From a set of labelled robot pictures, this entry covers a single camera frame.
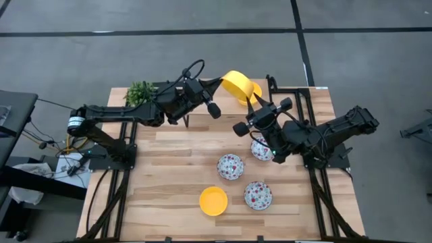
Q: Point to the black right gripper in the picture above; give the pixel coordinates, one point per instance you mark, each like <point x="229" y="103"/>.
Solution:
<point x="263" y="118"/>

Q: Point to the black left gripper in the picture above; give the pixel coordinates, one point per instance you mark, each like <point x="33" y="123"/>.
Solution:
<point x="195" y="91"/>

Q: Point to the red floral mini bowl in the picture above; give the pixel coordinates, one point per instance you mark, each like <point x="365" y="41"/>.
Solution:
<point x="230" y="166"/>
<point x="260" y="153"/>
<point x="258" y="195"/>

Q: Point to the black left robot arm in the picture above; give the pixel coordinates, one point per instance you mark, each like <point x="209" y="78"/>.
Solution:
<point x="111" y="113"/>

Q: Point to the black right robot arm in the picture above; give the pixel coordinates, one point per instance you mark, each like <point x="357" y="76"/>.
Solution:
<point x="337" y="128"/>

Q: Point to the small white sticker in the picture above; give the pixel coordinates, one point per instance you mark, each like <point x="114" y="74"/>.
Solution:
<point x="321" y="88"/>

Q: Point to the small green potted plant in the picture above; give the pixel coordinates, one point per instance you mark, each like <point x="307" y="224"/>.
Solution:
<point x="139" y="92"/>

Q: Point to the black table edge clamp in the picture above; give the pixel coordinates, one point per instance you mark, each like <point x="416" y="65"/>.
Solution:
<point x="260" y="239"/>
<point x="167" y="239"/>

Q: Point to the white printed cardboard box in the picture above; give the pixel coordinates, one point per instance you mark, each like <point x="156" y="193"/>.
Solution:
<point x="67" y="165"/>

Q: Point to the black side desk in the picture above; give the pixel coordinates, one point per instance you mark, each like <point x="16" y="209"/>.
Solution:
<point x="17" y="111"/>

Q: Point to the black low bench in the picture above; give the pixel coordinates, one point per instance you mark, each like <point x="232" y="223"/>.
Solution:
<point x="40" y="184"/>

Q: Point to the white plastic bag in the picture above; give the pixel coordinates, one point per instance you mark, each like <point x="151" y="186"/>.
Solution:
<point x="25" y="195"/>

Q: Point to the black caster wheel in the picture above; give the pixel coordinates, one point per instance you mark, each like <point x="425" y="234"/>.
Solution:
<point x="21" y="236"/>

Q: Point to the wooden shelf black metal frame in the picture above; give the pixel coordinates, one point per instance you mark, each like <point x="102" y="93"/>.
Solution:
<point x="227" y="101"/>

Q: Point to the black aluminium rig frame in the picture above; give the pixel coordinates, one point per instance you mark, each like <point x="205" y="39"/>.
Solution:
<point x="290" y="90"/>

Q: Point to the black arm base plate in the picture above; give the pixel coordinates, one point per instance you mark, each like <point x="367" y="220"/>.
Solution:
<point x="101" y="162"/>
<point x="337" y="158"/>

